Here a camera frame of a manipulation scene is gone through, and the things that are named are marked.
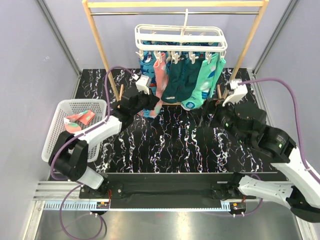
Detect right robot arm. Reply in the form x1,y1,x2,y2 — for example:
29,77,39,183
202,99,320,223

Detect wooden clothes rack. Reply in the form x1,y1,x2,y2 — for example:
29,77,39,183
82,0,269,100

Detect pink sock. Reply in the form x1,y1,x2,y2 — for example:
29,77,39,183
63,110,96,133
149,52,168,119

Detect dark teal sock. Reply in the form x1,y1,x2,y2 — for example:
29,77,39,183
177,58,204,102
161,55,186,104

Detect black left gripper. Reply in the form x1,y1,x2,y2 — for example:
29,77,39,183
131,88,160,116

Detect blue shark print shorts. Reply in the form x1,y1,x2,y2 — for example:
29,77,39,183
138,51,207,118

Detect white perforated plastic basket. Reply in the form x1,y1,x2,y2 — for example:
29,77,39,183
41,98,107,163

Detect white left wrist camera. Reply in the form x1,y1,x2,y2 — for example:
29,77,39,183
132,74,152,96

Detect mint green sock left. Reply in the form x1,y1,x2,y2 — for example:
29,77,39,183
181,53,219,111

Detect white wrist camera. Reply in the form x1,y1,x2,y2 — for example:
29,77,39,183
132,74,152,96
222,78,248,107

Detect white plastic clip hanger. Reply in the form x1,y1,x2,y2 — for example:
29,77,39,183
134,9,228,61

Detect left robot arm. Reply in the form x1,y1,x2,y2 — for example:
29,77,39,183
48,90,160,198

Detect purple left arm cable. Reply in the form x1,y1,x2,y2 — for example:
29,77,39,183
49,65,141,238

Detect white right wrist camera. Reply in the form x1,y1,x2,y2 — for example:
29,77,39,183
222,78,248,107

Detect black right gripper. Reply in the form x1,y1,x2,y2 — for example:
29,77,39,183
189,94,249,145

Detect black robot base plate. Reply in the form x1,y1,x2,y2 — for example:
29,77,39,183
69,171,288,210

